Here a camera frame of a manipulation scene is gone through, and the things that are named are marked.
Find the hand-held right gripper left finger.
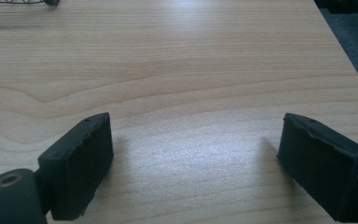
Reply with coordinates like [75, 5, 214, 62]
[37, 112, 115, 221]

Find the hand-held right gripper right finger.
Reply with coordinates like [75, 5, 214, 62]
[277, 112, 358, 224]

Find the dark object at table edge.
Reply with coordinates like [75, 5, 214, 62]
[312, 0, 358, 15]

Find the black wire basket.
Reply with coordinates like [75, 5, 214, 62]
[0, 0, 61, 7]

